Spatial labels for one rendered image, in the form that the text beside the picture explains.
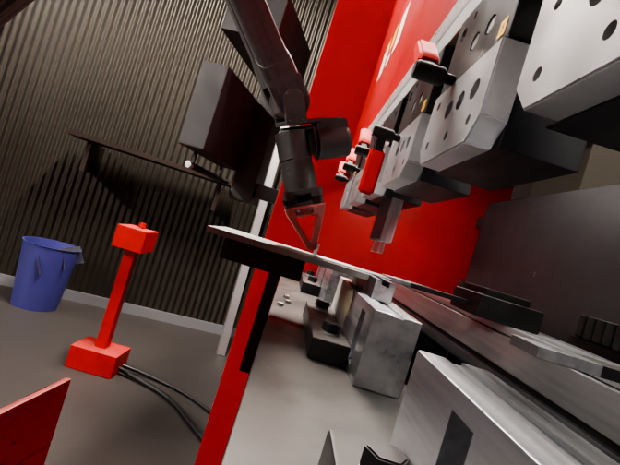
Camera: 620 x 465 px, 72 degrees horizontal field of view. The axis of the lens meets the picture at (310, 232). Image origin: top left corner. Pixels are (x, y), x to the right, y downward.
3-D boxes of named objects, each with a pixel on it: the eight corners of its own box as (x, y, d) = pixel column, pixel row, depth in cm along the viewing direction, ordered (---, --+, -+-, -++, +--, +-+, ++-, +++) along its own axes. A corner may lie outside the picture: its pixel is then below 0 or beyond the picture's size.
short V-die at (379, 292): (351, 282, 82) (356, 267, 82) (366, 286, 82) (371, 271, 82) (370, 298, 62) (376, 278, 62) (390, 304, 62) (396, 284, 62)
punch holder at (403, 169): (378, 187, 66) (410, 85, 66) (430, 204, 66) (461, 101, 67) (403, 174, 51) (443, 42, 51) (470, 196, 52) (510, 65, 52)
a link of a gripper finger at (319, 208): (329, 245, 77) (320, 194, 77) (333, 246, 69) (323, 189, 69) (292, 252, 76) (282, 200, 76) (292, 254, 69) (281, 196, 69)
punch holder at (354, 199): (347, 204, 106) (366, 140, 106) (379, 214, 106) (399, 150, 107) (355, 199, 91) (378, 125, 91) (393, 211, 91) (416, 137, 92)
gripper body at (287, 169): (319, 202, 80) (313, 162, 80) (324, 196, 69) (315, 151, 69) (285, 208, 79) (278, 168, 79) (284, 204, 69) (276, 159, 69)
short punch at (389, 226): (365, 249, 81) (380, 201, 81) (375, 252, 81) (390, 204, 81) (375, 252, 71) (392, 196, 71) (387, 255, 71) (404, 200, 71)
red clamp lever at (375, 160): (353, 191, 61) (373, 125, 62) (380, 199, 62) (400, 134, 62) (355, 189, 60) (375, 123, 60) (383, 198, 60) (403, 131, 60)
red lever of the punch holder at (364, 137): (360, 125, 88) (356, 147, 80) (379, 131, 88) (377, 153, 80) (357, 132, 89) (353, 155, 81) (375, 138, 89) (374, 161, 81)
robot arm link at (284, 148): (270, 134, 76) (277, 124, 71) (307, 129, 78) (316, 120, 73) (278, 172, 76) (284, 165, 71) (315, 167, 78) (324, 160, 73)
